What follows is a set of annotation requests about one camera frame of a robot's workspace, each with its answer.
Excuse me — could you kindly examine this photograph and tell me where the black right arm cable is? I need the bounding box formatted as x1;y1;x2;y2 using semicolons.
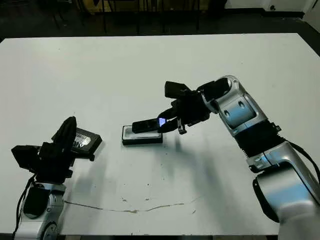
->
287;141;320;181

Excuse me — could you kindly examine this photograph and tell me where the small black phone device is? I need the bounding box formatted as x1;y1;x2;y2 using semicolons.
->
131;117;167;134

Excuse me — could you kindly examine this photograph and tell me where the black box base white insert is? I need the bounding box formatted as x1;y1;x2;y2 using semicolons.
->
121;124;164;147

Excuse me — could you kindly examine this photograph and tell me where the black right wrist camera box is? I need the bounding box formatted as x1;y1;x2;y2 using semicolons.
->
164;80;194;100

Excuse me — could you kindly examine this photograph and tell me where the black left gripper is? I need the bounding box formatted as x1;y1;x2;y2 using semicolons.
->
33;115;79;185

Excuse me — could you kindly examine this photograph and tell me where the black box lid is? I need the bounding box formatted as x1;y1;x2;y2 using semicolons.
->
70;126;104;162

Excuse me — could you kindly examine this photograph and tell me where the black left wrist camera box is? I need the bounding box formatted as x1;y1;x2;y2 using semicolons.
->
11;144;42;174

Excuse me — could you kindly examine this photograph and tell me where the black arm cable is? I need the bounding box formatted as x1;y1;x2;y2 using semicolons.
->
287;141;320;181
14;174;36;233

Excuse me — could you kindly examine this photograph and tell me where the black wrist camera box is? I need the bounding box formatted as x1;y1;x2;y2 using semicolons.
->
11;144;42;174
164;80;194;100

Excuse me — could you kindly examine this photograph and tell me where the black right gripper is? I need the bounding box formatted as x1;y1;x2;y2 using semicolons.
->
158;90;211;135

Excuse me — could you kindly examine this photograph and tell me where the black mesh visitor chair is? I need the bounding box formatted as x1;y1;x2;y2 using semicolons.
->
101;0;141;35
161;0;201;33

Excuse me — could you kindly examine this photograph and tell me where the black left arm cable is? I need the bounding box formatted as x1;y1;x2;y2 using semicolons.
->
14;174;36;233

